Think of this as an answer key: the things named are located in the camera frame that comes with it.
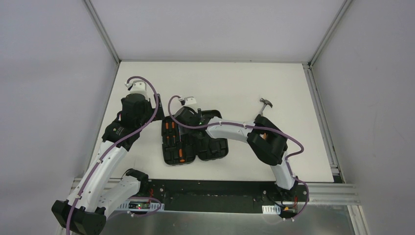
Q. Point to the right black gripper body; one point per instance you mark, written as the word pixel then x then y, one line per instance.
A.
pixel 187 112

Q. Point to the small orange black screwdriver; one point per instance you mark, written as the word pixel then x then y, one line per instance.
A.
pixel 167 133

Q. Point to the black plastic tool case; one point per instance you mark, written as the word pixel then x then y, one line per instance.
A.
pixel 204 148

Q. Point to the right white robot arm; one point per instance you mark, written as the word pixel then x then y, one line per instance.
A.
pixel 266 141

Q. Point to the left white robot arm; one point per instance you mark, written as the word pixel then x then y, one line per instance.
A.
pixel 87 208

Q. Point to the flat screwdriver in case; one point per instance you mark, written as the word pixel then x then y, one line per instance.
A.
pixel 180 148

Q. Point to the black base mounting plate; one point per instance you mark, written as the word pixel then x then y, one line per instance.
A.
pixel 220 196

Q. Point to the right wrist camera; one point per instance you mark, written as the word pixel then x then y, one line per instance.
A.
pixel 187 101

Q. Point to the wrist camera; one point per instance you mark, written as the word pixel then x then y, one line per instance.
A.
pixel 137 87
pixel 187 101

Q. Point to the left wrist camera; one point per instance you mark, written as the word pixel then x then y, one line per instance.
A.
pixel 137 87

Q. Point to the hammer with black handle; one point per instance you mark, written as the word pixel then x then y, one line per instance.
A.
pixel 266 103

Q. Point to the left white cable duct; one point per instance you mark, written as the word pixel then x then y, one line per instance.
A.
pixel 140 206

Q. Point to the white cable duct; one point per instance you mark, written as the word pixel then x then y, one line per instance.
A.
pixel 140 206
pixel 271 209

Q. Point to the right white cable duct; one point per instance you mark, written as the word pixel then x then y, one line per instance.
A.
pixel 271 209

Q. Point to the aluminium frame rail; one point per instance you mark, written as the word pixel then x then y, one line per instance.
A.
pixel 333 194

